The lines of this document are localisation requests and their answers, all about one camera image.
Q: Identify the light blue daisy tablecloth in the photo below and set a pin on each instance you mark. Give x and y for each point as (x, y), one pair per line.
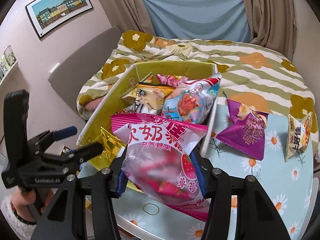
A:
(289, 184)

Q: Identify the gold yellow snack bag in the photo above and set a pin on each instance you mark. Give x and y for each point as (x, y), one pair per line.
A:
(113, 146)

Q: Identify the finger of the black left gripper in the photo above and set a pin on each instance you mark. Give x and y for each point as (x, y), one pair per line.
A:
(78, 155)
(49, 137)

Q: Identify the purple orange snack bag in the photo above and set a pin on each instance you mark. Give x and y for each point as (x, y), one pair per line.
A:
(247, 131)

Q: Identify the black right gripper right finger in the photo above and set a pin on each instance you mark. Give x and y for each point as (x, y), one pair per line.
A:
(257, 217)

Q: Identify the green striped floral blanket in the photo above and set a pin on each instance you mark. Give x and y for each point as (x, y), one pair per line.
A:
(251, 74)

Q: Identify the framed houses picture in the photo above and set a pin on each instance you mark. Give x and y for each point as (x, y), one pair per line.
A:
(46, 15)

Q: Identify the left hand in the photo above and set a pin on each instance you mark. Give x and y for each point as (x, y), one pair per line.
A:
(21, 200)

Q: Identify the grey headboard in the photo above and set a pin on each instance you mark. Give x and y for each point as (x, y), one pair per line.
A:
(69, 76)

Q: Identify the beige right curtain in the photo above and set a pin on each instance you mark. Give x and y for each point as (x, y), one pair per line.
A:
(272, 25)

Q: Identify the beige curtain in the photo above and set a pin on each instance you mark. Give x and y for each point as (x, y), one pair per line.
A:
(128, 15)
(272, 25)

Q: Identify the blue hanging cloth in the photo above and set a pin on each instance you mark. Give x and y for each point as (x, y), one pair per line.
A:
(202, 19)

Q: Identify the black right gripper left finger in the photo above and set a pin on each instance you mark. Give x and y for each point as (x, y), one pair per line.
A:
(64, 217)

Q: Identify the pink marshmallow candy bag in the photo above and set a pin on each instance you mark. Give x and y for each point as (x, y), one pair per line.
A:
(157, 160)

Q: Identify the white fuzzy left sleeve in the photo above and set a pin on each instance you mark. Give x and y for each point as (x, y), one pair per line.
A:
(22, 228)

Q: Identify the blue white red snack bag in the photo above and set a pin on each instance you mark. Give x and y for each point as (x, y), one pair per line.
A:
(192, 100)

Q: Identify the yellow green cardboard box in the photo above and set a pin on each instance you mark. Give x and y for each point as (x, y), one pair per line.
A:
(112, 104)

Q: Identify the beige left curtain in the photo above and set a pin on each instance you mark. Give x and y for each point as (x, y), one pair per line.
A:
(128, 15)

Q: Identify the TAP brown white snack bag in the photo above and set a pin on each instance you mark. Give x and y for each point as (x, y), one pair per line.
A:
(146, 96)

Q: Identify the white yellow chips bag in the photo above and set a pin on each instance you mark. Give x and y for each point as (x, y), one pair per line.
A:
(298, 135)

